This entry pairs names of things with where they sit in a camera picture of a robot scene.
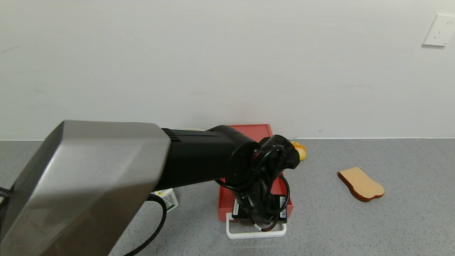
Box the red drawer with white handle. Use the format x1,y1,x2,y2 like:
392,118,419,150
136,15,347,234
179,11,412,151
218,175,294,240

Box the orange and white bun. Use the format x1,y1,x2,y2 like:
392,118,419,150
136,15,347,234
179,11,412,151
291,141,307,161

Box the small white yellow carton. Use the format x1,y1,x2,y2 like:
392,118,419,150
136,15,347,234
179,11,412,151
151,188,180,213

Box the toast slice with brown crust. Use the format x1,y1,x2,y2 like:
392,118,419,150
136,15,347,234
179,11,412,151
338,167,385,202

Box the thin black wrist cables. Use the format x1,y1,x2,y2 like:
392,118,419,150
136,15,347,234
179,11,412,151
215,146,290,232

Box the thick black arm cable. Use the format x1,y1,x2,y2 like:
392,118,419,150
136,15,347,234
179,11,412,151
0,188,168,256

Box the white wall socket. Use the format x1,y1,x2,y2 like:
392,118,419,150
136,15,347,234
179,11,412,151
422,14,455,47

